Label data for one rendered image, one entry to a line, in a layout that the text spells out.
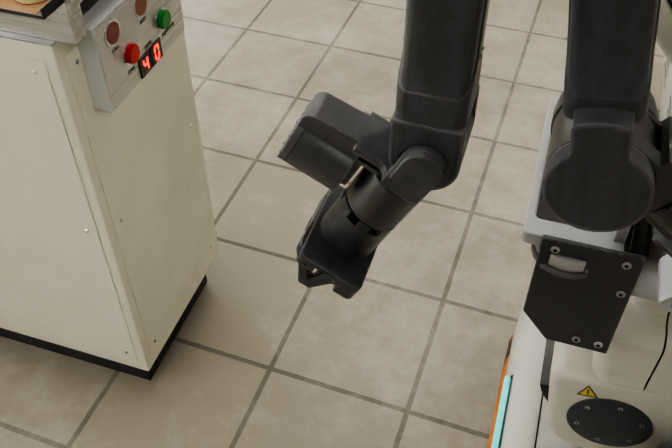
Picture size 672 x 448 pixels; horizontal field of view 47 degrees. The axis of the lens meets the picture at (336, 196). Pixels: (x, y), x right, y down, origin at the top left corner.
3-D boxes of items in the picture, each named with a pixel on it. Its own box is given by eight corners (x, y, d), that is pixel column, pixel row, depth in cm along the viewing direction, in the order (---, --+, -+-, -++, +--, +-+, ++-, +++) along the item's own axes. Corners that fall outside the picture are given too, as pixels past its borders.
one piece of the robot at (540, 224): (649, 203, 104) (702, 70, 89) (642, 369, 85) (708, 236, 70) (530, 178, 108) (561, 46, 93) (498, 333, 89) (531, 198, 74)
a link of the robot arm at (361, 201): (428, 205, 64) (442, 162, 68) (358, 161, 63) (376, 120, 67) (387, 246, 69) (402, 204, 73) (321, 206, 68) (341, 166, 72)
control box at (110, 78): (92, 109, 112) (69, 26, 103) (167, 25, 129) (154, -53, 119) (114, 114, 112) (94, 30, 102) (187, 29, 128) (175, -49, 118)
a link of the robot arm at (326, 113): (451, 172, 58) (471, 107, 64) (322, 91, 57) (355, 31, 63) (375, 251, 67) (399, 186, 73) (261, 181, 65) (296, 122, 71)
